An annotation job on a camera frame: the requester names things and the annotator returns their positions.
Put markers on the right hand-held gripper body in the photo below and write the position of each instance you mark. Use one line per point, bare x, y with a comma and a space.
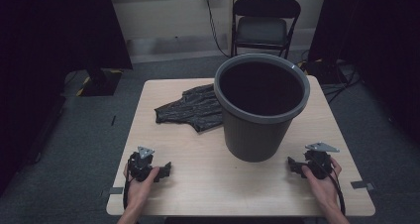
318, 163

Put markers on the person's left hand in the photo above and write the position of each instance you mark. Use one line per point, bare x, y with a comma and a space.
137, 192

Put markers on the grey tape piece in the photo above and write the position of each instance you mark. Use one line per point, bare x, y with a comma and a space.
361, 185
115, 190

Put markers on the black plastic garbage bag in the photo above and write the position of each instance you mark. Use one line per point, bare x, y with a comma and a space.
194, 108

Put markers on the person's right hand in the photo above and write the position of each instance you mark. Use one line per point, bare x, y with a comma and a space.
327, 191

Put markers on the black folding chair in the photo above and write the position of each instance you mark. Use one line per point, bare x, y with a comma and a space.
261, 30

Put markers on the small black tape strip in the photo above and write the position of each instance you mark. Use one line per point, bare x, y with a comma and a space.
113, 120

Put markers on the grey ribbed trash bin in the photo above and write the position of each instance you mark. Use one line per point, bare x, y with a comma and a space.
254, 141

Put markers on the black stand base striped tape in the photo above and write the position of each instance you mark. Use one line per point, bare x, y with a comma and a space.
100, 83

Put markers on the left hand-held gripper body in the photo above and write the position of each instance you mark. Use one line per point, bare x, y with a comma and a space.
140, 166

